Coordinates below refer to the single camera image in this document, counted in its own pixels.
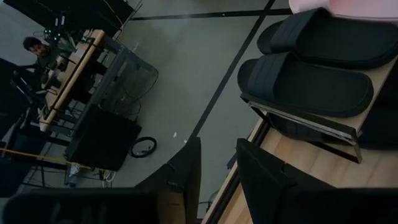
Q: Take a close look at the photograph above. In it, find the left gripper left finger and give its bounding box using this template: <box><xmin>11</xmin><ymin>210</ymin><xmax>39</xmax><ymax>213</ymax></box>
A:
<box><xmin>135</xmin><ymin>136</ymin><xmax>203</xmax><ymax>224</ymax></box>

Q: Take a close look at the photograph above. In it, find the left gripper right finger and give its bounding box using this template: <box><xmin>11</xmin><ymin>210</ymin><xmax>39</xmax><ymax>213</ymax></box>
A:
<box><xmin>236</xmin><ymin>138</ymin><xmax>343</xmax><ymax>224</ymax></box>

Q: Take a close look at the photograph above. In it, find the black rubber slide sandal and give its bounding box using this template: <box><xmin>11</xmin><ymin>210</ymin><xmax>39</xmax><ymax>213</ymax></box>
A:
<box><xmin>256</xmin><ymin>7</ymin><xmax>398</xmax><ymax>70</ymax></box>
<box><xmin>237</xmin><ymin>51</ymin><xmax>374</xmax><ymax>118</ymax></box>

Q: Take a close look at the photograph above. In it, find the pink rubber slide sandal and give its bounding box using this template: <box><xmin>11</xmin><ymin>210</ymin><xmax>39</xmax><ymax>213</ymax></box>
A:
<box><xmin>288</xmin><ymin>0</ymin><xmax>398</xmax><ymax>23</ymax></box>

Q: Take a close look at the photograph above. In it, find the black box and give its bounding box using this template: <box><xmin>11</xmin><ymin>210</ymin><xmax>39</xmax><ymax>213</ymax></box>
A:
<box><xmin>64</xmin><ymin>104</ymin><xmax>143</xmax><ymax>172</ymax></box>

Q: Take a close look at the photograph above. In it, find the wooden background workbench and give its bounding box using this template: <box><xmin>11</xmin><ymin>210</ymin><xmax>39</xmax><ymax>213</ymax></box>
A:
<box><xmin>39</xmin><ymin>29</ymin><xmax>106</xmax><ymax>133</ymax></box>

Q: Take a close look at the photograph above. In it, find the person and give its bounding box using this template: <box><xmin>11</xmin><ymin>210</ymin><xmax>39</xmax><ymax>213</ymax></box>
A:
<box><xmin>22</xmin><ymin>36</ymin><xmax>65</xmax><ymax>69</ymax></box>

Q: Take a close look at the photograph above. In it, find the black partition panel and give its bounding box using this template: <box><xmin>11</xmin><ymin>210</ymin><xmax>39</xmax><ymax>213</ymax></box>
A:
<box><xmin>2</xmin><ymin>0</ymin><xmax>135</xmax><ymax>32</ymax></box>

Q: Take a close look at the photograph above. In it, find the black ring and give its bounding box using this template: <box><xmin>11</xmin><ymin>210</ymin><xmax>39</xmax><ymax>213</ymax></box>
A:
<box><xmin>128</xmin><ymin>136</ymin><xmax>158</xmax><ymax>159</ymax></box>

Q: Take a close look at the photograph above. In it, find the white coiled cable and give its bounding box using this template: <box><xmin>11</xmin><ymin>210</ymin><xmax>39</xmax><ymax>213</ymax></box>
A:
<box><xmin>101</xmin><ymin>169</ymin><xmax>116</xmax><ymax>189</ymax></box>

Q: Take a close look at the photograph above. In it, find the yellow drop cord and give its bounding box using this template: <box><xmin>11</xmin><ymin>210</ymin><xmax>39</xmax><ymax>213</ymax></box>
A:
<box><xmin>0</xmin><ymin>147</ymin><xmax>96</xmax><ymax>171</ymax></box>

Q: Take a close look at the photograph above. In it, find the wooden shelf with black frame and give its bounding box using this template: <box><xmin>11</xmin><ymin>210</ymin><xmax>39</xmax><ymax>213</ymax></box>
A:
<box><xmin>239</xmin><ymin>54</ymin><xmax>398</xmax><ymax>164</ymax></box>

